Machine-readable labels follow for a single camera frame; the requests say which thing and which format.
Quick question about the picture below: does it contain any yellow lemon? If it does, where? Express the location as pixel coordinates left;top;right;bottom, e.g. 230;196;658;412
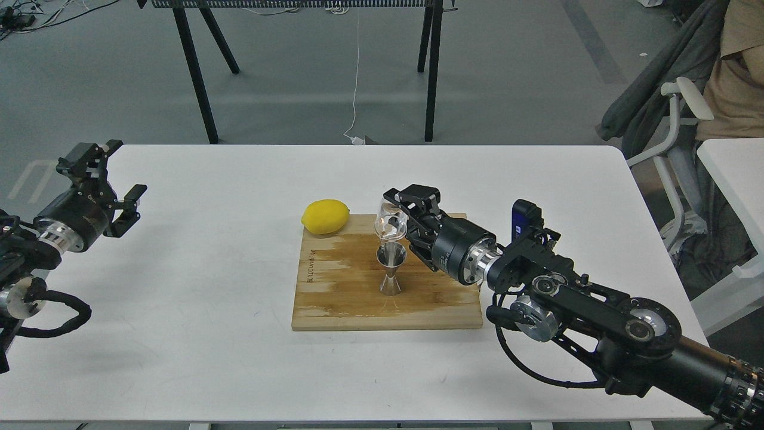
301;199;350;235

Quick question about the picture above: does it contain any white hanging cable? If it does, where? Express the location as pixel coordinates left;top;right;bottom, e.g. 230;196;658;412
343;11;366;146

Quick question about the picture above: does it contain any dark grey jacket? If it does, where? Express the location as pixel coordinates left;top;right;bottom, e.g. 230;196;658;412
596;1;729;159

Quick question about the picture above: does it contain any black metal frame table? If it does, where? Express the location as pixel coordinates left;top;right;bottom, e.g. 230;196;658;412
137;1;458;145

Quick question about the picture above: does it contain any floor cables and power strip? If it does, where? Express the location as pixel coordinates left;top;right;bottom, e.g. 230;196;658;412
0;0;123;42

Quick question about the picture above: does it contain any white side table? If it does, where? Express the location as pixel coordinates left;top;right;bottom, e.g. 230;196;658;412
691;138;763;336

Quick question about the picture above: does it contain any wooden cutting board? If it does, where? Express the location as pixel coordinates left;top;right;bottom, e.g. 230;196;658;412
292;214;483;331

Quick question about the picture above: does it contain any steel double jigger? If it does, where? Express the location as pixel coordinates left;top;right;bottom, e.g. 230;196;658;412
376;241;407;296

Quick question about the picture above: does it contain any white office chair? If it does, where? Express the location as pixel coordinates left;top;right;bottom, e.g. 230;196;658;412
627;77;714;259

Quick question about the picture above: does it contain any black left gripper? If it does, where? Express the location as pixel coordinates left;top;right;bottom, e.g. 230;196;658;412
33;140;148;255

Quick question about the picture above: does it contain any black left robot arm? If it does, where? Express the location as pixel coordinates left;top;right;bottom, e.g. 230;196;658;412
1;140;147;373

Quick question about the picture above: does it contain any seated person in tan shirt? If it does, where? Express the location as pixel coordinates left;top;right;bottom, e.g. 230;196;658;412
695;1;763;141

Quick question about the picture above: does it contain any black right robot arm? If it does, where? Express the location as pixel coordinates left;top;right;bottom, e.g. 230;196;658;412
380;185;762;429

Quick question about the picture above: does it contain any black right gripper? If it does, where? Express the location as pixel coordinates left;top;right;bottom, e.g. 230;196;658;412
384;183;499;285

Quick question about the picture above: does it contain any clear glass measuring cup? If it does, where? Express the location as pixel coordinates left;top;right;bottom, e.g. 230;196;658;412
374;199;409;241

